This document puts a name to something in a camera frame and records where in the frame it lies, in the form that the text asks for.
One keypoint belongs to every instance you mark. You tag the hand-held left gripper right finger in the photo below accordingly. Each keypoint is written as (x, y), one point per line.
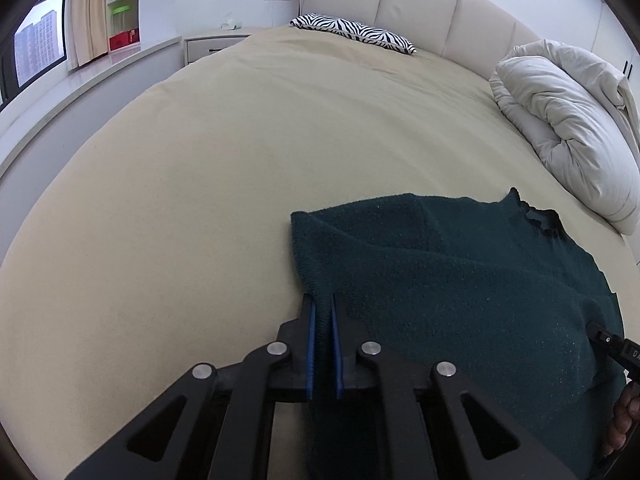
(336, 355)

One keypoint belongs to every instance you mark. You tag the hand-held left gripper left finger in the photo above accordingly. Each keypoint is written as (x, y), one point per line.
(310, 355)

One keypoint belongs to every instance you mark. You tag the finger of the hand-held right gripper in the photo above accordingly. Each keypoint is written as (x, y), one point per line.
(605, 337)

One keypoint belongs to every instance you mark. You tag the dark green knit sweater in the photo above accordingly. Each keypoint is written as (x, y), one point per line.
(450, 285)

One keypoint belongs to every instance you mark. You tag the person's right hand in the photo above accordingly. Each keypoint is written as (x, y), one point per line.
(625, 415)

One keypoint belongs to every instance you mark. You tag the bed with beige sheet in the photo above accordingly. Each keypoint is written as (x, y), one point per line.
(200, 185)

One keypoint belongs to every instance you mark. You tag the white rolled duvet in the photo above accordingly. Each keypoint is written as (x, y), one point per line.
(560, 125)

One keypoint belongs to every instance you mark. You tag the white wardrobe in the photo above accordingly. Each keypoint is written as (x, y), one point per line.
(615, 45)

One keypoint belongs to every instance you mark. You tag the white nightstand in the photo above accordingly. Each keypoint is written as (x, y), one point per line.
(210, 45)

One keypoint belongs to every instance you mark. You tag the zebra print pillow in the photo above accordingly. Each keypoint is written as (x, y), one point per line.
(350, 27)

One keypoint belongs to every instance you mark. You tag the small pale bedside object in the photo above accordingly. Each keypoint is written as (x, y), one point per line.
(231, 22)

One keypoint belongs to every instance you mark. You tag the cream padded headboard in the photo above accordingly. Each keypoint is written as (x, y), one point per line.
(415, 15)

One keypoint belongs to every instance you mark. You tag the white window ledge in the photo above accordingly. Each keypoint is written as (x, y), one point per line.
(75, 95)

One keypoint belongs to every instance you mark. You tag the red box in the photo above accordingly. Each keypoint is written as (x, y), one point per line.
(122, 41)

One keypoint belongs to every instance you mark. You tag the clear container with green lid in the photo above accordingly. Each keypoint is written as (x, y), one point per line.
(121, 20)

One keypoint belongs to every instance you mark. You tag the beige curtain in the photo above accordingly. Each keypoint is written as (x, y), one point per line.
(87, 10)

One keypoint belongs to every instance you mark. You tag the black framed window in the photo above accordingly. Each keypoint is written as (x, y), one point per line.
(40, 40)

